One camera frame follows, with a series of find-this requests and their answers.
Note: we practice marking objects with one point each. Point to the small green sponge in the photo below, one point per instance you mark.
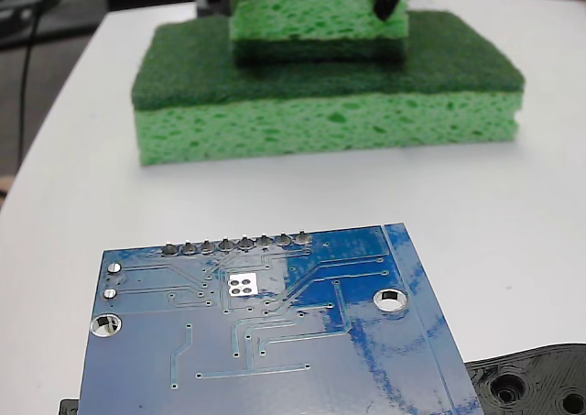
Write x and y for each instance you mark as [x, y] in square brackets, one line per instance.
[302, 21]

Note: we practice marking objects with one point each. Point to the black 3D printed bracket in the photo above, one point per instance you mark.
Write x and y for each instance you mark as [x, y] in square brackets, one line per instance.
[526, 369]

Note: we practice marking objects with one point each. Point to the blue printed circuit board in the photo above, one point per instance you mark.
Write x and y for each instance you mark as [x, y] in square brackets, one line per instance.
[293, 351]

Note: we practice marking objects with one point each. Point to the large green sponge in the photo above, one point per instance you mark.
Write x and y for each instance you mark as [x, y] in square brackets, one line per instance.
[320, 122]

